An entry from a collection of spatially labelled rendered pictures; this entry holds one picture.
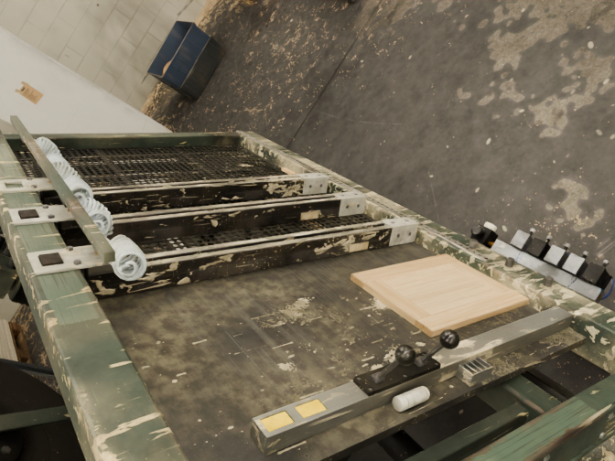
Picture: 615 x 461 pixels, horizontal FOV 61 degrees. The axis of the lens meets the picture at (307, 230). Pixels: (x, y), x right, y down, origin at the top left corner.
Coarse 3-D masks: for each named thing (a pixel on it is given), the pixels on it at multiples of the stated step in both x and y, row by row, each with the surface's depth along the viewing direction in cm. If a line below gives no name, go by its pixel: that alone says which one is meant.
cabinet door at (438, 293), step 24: (408, 264) 159; (432, 264) 161; (456, 264) 164; (384, 288) 142; (408, 288) 145; (432, 288) 147; (456, 288) 149; (480, 288) 151; (504, 288) 152; (408, 312) 132; (432, 312) 134; (456, 312) 135; (480, 312) 137; (432, 336) 126
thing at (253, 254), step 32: (384, 224) 174; (416, 224) 178; (32, 256) 114; (64, 256) 116; (96, 256) 118; (160, 256) 131; (192, 256) 133; (224, 256) 137; (256, 256) 143; (288, 256) 150; (320, 256) 158; (96, 288) 120; (128, 288) 124
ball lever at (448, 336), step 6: (444, 330) 100; (450, 330) 99; (444, 336) 99; (450, 336) 98; (456, 336) 99; (444, 342) 99; (450, 342) 98; (456, 342) 98; (438, 348) 102; (450, 348) 99; (426, 354) 105; (432, 354) 104; (420, 360) 106; (426, 360) 107; (420, 366) 106
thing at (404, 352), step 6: (396, 348) 93; (402, 348) 92; (408, 348) 92; (396, 354) 92; (402, 354) 92; (408, 354) 91; (414, 354) 92; (396, 360) 93; (402, 360) 92; (408, 360) 91; (414, 360) 92; (390, 366) 96; (378, 372) 100; (384, 372) 98; (372, 378) 99; (378, 378) 99; (384, 378) 100
